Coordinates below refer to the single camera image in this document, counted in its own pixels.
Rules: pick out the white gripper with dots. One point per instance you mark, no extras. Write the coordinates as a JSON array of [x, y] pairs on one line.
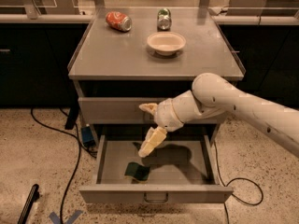
[[163, 113]]

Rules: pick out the green yellow sponge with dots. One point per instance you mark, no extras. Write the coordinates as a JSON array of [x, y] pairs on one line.
[[137, 172]]

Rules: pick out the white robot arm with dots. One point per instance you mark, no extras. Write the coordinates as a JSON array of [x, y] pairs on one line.
[[209, 96]]

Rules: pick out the open grey middle drawer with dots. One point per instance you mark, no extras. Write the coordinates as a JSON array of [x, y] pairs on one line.
[[181, 171]]

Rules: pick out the closed grey upper drawer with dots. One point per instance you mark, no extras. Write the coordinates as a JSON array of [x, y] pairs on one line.
[[116, 110]]

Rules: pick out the grey drawer cabinet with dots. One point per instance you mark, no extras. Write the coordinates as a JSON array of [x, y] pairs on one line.
[[109, 63]]

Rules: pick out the dark background counter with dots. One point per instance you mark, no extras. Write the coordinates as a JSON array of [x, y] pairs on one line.
[[34, 59]]

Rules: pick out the blue power adapter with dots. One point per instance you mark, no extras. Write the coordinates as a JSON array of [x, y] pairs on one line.
[[87, 136]]

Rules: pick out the white bowl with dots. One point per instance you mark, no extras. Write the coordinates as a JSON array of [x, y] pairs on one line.
[[166, 43]]

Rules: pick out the orange soda can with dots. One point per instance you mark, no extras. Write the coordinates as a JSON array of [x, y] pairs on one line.
[[119, 21]]

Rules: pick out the black bar on floor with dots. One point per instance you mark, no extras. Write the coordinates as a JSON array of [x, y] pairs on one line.
[[32, 197]]

